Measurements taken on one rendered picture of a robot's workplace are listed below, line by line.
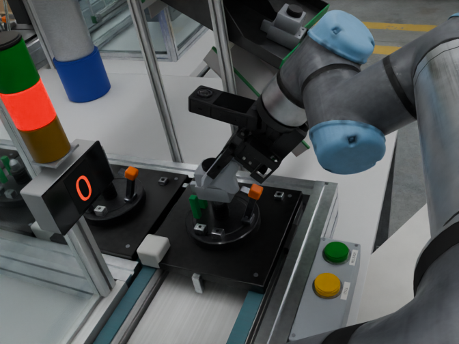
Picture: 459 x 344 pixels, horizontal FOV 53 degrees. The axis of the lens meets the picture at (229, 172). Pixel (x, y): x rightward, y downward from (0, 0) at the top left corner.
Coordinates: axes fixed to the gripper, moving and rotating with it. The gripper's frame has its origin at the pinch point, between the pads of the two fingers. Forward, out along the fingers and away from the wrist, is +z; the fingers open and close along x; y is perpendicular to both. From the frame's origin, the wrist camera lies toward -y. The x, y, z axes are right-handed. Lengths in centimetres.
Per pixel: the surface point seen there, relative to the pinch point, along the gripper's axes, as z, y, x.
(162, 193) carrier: 19.5, -4.3, 4.9
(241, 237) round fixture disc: 4.3, 11.5, -4.2
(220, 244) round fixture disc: 6.2, 9.2, -6.5
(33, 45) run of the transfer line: 85, -82, 76
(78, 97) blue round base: 66, -47, 52
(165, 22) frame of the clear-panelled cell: 43, -40, 85
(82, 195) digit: -2.5, -12.9, -19.7
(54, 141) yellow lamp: -9.3, -18.9, -19.9
